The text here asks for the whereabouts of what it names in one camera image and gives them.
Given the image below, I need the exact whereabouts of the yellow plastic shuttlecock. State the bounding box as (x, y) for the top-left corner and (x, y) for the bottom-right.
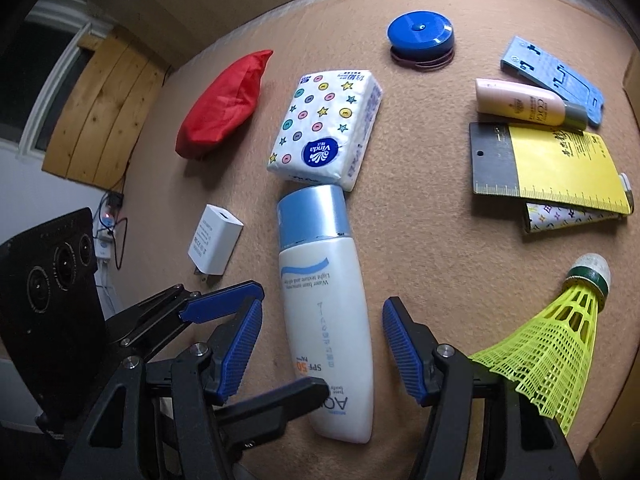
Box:
(471, 252), (611, 434)

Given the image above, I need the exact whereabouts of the white usb charger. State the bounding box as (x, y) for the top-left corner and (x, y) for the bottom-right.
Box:
(188, 204), (244, 276)

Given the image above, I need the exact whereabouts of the white blue-capped sunscreen bottle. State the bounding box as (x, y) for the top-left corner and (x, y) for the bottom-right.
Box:
(277, 184), (374, 444)

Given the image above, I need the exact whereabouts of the patterned white lighter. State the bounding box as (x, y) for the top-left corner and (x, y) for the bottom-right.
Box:
(523, 203), (623, 234)

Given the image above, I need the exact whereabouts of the white patterned tissue pack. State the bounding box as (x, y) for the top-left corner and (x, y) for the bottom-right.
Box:
(267, 70), (383, 192)

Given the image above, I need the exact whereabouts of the yellow black notepad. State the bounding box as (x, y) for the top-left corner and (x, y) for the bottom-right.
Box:
(469, 122), (632, 216)

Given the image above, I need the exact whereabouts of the small pink lotion bottle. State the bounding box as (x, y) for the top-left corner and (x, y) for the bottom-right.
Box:
(475, 78), (588, 131)

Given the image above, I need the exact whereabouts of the white power strip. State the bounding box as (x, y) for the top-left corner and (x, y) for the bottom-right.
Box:
(94, 229), (114, 261)

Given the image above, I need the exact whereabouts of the black power adapter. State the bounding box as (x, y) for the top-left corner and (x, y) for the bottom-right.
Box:
(102, 191), (124, 223)

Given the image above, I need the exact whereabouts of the brown cardboard box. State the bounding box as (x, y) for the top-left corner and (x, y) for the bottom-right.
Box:
(586, 51), (639, 479)

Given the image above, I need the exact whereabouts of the pine plank panel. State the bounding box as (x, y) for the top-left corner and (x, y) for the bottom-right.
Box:
(42, 26), (169, 191)

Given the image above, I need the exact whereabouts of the red cloth pouch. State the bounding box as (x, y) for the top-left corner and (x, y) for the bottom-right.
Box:
(175, 50), (273, 159)

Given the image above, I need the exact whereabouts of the blue round tape measure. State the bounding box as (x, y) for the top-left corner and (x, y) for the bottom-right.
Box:
(387, 10), (456, 72)

